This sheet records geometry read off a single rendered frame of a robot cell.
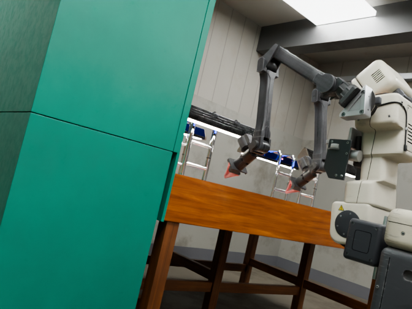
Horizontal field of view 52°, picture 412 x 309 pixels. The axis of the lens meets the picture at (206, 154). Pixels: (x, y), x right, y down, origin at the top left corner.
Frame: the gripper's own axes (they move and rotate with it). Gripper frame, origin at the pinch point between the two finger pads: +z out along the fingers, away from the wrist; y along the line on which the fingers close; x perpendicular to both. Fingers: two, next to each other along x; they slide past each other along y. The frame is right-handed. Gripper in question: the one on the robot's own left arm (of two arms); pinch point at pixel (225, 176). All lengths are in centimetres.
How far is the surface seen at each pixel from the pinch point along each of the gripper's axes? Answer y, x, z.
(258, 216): -8.8, 22.9, -4.2
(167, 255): 34, 39, 11
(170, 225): 36.4, 30.3, 3.7
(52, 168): 88, 25, -8
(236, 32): -131, -244, 37
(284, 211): -25.6, 19.2, -7.5
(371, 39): -178, -155, -56
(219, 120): 2.4, -28.2, -8.5
